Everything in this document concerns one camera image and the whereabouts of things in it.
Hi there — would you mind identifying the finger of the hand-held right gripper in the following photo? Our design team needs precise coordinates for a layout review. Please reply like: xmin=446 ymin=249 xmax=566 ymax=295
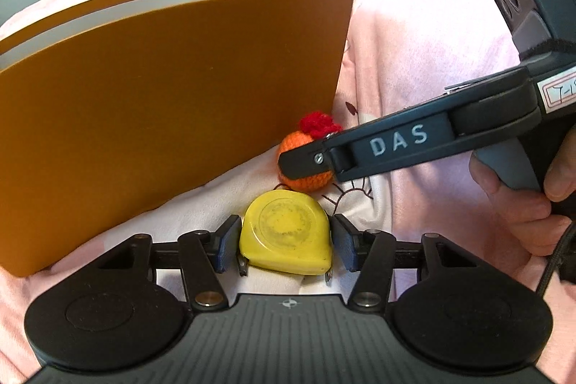
xmin=278 ymin=134 xmax=338 ymax=183

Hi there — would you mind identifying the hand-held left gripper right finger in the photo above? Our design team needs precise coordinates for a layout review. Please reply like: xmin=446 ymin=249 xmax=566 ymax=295
xmin=332 ymin=214 xmax=489 ymax=313

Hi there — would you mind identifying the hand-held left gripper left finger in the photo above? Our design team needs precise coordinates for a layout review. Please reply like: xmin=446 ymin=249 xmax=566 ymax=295
xmin=96 ymin=214 xmax=242 ymax=312

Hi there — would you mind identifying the orange crochet ball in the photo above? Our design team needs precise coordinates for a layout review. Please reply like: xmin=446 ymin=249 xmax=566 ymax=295
xmin=278 ymin=112 xmax=345 ymax=192

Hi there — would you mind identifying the yellow tape measure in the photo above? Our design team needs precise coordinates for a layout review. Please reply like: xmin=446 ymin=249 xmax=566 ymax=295
xmin=238 ymin=191 xmax=334 ymax=275

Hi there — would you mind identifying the orange cardboard box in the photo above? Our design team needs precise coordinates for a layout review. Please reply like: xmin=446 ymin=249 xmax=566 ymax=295
xmin=0 ymin=0 xmax=354 ymax=278

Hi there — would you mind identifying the person's right hand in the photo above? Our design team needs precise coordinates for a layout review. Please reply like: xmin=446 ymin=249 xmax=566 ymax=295
xmin=468 ymin=136 xmax=576 ymax=277

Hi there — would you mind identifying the pink printed blanket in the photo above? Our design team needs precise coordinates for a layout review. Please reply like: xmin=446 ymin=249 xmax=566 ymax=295
xmin=0 ymin=0 xmax=576 ymax=384

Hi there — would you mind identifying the black braided cable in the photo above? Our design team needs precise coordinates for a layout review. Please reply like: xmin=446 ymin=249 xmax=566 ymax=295
xmin=535 ymin=222 xmax=576 ymax=295

